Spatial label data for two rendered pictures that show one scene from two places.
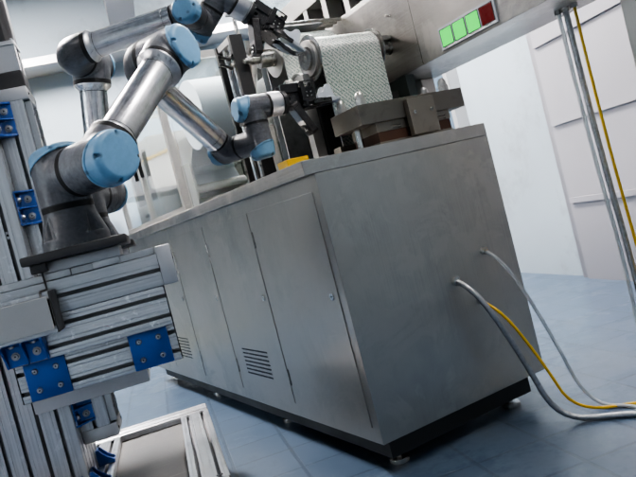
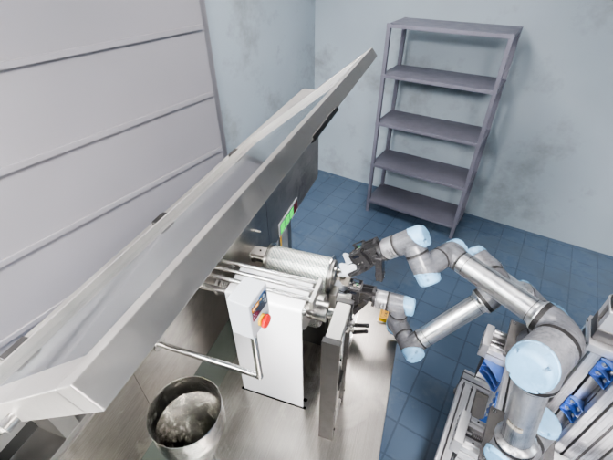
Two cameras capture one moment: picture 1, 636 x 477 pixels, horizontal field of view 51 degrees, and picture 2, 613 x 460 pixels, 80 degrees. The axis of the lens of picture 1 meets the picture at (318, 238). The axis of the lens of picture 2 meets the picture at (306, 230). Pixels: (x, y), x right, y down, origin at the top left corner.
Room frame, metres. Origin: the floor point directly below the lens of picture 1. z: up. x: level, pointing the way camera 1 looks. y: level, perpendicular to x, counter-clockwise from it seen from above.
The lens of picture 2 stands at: (2.94, 0.54, 2.23)
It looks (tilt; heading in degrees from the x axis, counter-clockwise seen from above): 38 degrees down; 226
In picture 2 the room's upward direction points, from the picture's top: straight up
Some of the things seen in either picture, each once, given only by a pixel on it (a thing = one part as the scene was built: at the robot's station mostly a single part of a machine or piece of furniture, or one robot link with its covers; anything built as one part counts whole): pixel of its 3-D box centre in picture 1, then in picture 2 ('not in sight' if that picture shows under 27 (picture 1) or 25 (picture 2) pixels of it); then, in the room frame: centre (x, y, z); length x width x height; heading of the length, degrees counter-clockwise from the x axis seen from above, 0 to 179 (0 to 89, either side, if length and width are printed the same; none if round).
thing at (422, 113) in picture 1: (422, 114); not in sight; (2.03, -0.40, 0.97); 0.10 x 0.03 x 0.11; 118
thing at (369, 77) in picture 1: (360, 89); not in sight; (2.19, -0.25, 1.11); 0.23 x 0.01 x 0.18; 118
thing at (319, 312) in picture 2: (266, 58); (318, 309); (2.40, 0.02, 1.34); 0.06 x 0.06 x 0.06; 28
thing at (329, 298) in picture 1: (271, 298); not in sight; (3.04, 0.28, 0.43); 2.52 x 0.64 x 0.86; 28
